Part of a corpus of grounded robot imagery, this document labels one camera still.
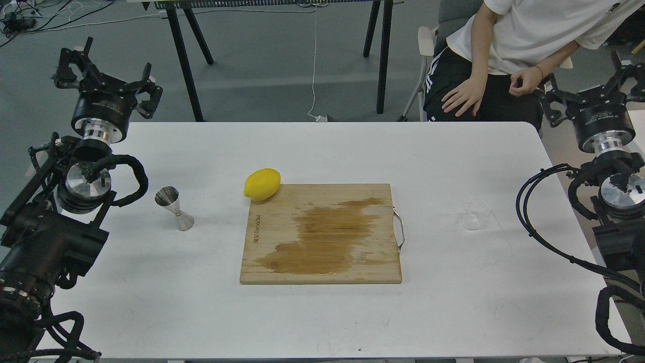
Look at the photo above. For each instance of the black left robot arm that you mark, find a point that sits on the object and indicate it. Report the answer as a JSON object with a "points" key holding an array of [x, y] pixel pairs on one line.
{"points": [[53, 228]]}

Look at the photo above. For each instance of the wooden cutting board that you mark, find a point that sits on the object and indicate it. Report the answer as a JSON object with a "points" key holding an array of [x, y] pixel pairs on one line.
{"points": [[322, 234]]}

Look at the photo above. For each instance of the yellow lemon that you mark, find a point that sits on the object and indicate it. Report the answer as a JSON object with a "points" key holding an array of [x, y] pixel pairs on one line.
{"points": [[262, 184]]}

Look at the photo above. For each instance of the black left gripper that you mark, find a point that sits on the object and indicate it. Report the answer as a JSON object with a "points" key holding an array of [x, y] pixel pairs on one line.
{"points": [[104, 107]]}

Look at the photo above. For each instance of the seated person in white shirt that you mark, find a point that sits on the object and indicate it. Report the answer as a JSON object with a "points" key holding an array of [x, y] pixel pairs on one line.
{"points": [[504, 37]]}

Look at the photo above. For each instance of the clear glass cup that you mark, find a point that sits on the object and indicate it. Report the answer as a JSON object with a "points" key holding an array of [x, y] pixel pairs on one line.
{"points": [[475, 215]]}

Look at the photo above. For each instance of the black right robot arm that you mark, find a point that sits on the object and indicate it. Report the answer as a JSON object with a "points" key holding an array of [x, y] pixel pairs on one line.
{"points": [[607, 189]]}

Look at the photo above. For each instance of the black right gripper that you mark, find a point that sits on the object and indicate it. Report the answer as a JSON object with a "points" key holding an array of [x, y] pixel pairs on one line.
{"points": [[602, 121]]}

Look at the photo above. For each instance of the steel jigger measuring cup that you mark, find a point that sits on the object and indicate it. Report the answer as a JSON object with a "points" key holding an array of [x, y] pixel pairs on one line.
{"points": [[168, 198]]}

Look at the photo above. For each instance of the person left hand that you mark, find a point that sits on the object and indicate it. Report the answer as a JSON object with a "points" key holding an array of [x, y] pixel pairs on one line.
{"points": [[525, 81]]}

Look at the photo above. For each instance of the person right hand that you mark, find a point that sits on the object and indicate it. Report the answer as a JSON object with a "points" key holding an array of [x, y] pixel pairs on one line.
{"points": [[465, 97]]}

